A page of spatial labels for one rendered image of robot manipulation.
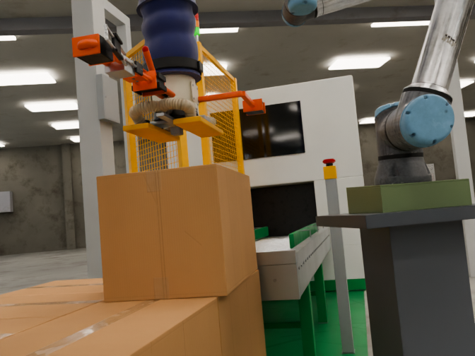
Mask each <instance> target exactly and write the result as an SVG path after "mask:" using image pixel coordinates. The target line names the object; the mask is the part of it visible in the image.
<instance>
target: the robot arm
mask: <svg viewBox="0 0 475 356"><path fill-rule="evenodd" d="M367 1H372V0H285V1H284V5H283V7H282V11H281V12H282V18H283V21H284V22H285V23H286V24H287V25H289V26H291V27H299V26H301V25H302V24H304V23H305V21H307V20H311V19H313V18H317V17H318V16H322V15H325V14H328V13H332V12H335V11H338V10H341V9H344V8H348V7H351V6H355V5H358V4H361V3H365V2H367ZM474 2H475V0H436V2H435V7H434V9H433V14H432V16H431V19H430V23H429V26H428V30H427V33H426V37H425V39H424V43H423V46H422V50H421V53H420V57H419V59H418V63H417V66H416V70H415V73H414V77H413V80H412V83H411V85H408V86H406V87H405V88H404V89H403V90H402V94H401V97H400V101H399V102H394V103H392V104H390V103H389V104H386V105H383V106H381V107H378V108H377V109H376V110H375V132H376V140H377V156H378V166H377V171H376V174H375V178H374V185H385V184H403V183H414V182H431V181H432V175H431V173H430V171H429V169H428V167H427V165H426V163H425V161H424V157H423V148H427V147H430V146H434V145H435V144H437V143H439V142H441V141H442V140H444V139H445V138H446V137H447V136H448V135H449V134H450V132H451V130H452V127H453V126H454V122H455V114H454V111H453V108H452V106H451V104H452V96H451V95H450V94H449V92H448V90H449V87H450V83H451V80H452V76H453V73H454V70H455V66H456V63H457V59H458V56H459V52H460V49H461V46H462V42H463V39H464V35H465V32H466V29H467V25H468V22H469V18H470V15H471V11H472V9H473V5H474Z"/></svg>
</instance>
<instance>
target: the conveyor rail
mask: <svg viewBox="0 0 475 356"><path fill-rule="evenodd" d="M318 231H319V232H316V233H314V234H313V235H311V237H308V238H307V239H305V240H304V241H302V242H301V243H299V244H298V245H297V246H295V247H293V248H292V249H295V250H296V256H297V264H298V277H299V286H300V296H301V295H302V294H303V292H304V291H305V289H306V287H307V286H308V284H309V282H310V281H311V280H312V277H313V276H314V274H315V273H316V271H317V269H318V268H319V266H320V265H321V263H322V262H323V260H324V258H325V256H326V255H327V253H328V252H329V250H330V249H331V241H330V234H329V227H324V228H322V229H320V230H318Z"/></svg>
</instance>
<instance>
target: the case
mask: <svg viewBox="0 0 475 356"><path fill-rule="evenodd" d="M96 180H97V192H98V213H99V225H100V247H101V258H102V280H103V292H104V302H126V301H139V300H153V299H179V298H193V297H220V296H227V295H229V294H230V293H231V292H232V291H233V290H234V289H235V288H236V287H237V286H238V285H240V284H241V283H242V282H243V281H244V280H246V279H247V278H248V277H249V276H250V275H251V274H253V273H254V272H255V271H256V270H257V254H256V246H255V237H254V222H253V214H252V198H251V190H250V176H247V175H246V174H242V173H240V172H236V171H235V170H231V169H228V168H227V167H223V166H221V165H217V164H210V165H197V166H191V167H178V168H171V169H164V170H151V171H145V172H132V173H126V174H113V175H106V176H99V177H96Z"/></svg>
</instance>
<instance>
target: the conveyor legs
mask: <svg viewBox="0 0 475 356"><path fill-rule="evenodd" d="M314 279H315V290H312V291H310V283H309V284H308V286H307V287H306V289H305V291H304V292H303V294H302V295H301V297H300V299H299V300H298V306H299V313H300V320H299V321H269V322H264V329H275V328H301V336H302V343H303V356H317V351H316V343H315V330H314V321H313V314H312V300H311V296H316V300H317V314H318V321H319V324H327V323H328V316H327V303H326V295H325V288H324V274H323V266H322V263H321V265H320V266H319V268H318V269H317V271H316V273H315V274H314Z"/></svg>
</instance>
